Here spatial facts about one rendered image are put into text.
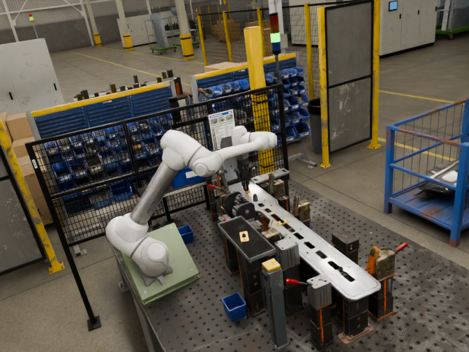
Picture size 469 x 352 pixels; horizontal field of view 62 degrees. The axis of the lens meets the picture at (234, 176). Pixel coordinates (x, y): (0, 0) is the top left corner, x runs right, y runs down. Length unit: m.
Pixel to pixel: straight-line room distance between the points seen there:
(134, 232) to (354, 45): 3.99
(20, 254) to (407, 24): 12.15
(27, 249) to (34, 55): 5.06
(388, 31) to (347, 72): 7.86
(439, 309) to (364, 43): 3.93
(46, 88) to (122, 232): 6.68
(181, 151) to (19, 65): 6.86
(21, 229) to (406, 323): 3.34
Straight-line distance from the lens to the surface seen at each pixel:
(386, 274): 2.01
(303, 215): 2.42
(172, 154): 2.01
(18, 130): 6.62
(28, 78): 8.66
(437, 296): 2.34
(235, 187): 2.79
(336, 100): 5.32
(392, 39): 13.34
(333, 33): 5.14
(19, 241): 4.26
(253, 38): 3.13
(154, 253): 2.16
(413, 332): 2.13
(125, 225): 2.20
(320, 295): 1.80
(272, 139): 2.43
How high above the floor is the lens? 2.21
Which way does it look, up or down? 24 degrees down
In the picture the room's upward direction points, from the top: 8 degrees counter-clockwise
